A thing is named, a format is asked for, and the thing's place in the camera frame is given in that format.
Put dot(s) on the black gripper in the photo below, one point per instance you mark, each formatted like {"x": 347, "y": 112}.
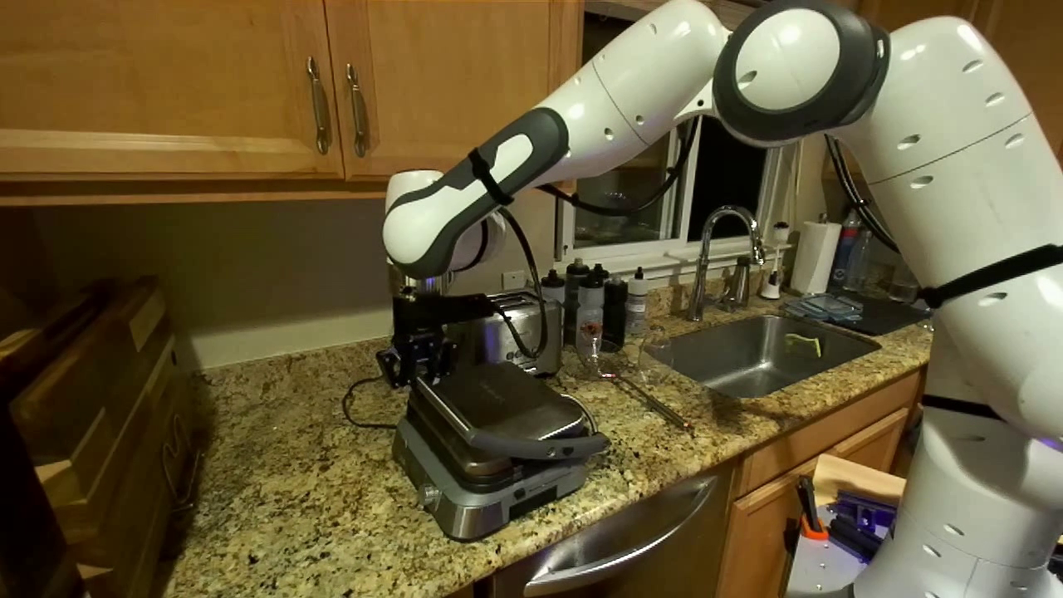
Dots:
{"x": 436, "y": 341}

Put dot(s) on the black steel sandwich maker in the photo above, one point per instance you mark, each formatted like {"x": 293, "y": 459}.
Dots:
{"x": 499, "y": 418}

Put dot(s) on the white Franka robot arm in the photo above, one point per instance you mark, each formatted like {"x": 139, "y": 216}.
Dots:
{"x": 976, "y": 166}

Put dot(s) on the stainless steel toaster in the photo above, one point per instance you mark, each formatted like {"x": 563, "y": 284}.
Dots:
{"x": 527, "y": 334}

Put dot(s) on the clear drinking glass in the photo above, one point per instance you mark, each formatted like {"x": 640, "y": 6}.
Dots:
{"x": 592, "y": 353}

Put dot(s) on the black sports bottle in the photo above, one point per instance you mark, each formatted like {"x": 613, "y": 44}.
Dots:
{"x": 617, "y": 321}

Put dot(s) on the long metal utensil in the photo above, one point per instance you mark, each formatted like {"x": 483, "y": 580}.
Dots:
{"x": 652, "y": 398}

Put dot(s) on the white framed kitchen window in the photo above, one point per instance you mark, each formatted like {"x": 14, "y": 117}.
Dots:
{"x": 619, "y": 226}

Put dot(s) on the stainless steel dishwasher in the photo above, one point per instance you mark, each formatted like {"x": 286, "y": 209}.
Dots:
{"x": 619, "y": 554}

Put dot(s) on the wooden upper cabinet door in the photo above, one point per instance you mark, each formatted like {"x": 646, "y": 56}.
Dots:
{"x": 453, "y": 76}
{"x": 155, "y": 76}

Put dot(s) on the chrome kitchen faucet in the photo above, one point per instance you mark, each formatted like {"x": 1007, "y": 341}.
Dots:
{"x": 702, "y": 278}

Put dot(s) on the dark wooden knife block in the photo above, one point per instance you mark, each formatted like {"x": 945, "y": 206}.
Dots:
{"x": 112, "y": 418}

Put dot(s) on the stainless steel sink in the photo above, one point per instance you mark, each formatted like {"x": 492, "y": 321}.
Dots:
{"x": 753, "y": 353}

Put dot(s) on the white soap bottle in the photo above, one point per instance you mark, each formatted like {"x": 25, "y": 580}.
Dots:
{"x": 776, "y": 267}

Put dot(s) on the wooden sink base cabinet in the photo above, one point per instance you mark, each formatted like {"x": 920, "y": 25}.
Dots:
{"x": 766, "y": 531}

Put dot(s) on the white paper towel roll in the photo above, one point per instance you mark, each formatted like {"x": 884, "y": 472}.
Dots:
{"x": 814, "y": 256}

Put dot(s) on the blue bottle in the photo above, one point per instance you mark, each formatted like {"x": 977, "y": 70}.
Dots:
{"x": 847, "y": 253}

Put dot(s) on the blue purple object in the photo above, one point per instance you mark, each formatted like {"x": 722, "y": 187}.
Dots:
{"x": 865, "y": 524}

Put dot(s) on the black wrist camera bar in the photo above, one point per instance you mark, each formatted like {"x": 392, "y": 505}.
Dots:
{"x": 443, "y": 303}

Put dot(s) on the white wall outlet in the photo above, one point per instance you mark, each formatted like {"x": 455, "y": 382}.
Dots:
{"x": 517, "y": 278}

